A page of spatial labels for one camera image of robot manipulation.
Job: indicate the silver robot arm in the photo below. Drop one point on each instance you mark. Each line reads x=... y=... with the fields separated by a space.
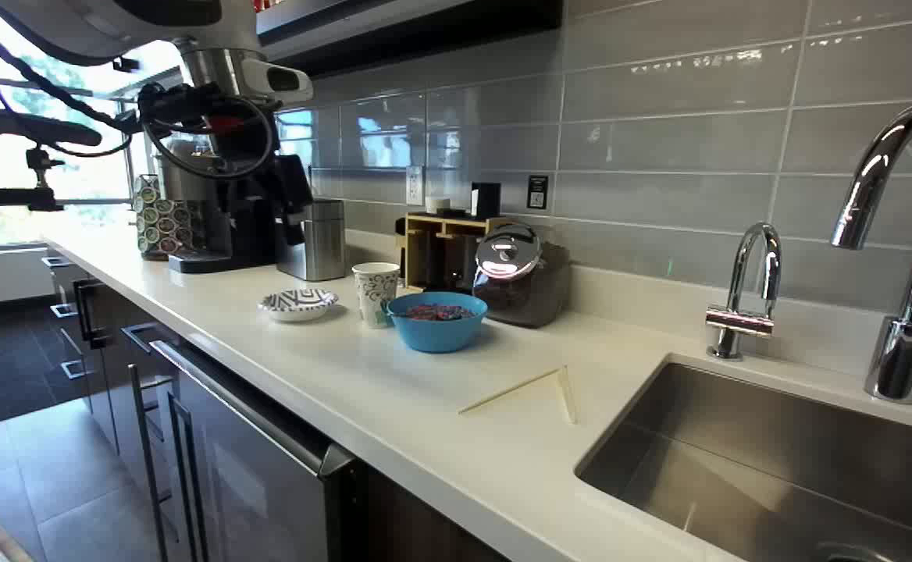
x=232 y=88

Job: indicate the stainless steel sink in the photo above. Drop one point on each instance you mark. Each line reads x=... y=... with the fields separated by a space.
x=759 y=474

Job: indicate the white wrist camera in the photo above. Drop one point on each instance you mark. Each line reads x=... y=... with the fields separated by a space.
x=274 y=82

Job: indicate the grey cabinet drawers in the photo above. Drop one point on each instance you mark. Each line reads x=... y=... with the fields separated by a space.
x=111 y=342

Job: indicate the wall power outlet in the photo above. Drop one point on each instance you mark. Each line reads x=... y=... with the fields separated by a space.
x=539 y=191

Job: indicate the pale wooden chopstick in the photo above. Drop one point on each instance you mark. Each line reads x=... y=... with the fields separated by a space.
x=508 y=392
x=562 y=381

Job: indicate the wooden organizer box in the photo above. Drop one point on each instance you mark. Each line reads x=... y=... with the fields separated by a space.
x=439 y=251

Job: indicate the small black box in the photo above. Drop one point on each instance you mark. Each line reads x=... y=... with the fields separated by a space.
x=486 y=200

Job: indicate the blue plastic bowl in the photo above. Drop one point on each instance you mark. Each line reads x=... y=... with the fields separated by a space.
x=439 y=319

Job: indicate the stainless dishwasher front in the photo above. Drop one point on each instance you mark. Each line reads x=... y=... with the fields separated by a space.
x=258 y=484

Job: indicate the white patterned paper cup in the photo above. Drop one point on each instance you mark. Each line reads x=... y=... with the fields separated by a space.
x=375 y=284

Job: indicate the stainless steel canister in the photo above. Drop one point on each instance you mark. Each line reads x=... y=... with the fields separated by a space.
x=312 y=241

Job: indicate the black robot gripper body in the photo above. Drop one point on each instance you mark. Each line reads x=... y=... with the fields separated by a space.
x=226 y=143

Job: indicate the patterned jar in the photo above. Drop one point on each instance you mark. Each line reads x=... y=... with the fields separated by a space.
x=148 y=218

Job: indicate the black coffee machine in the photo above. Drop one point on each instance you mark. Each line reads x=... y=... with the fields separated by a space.
x=236 y=224

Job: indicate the white patterned paper bowl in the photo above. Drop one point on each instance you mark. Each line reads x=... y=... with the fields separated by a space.
x=301 y=305

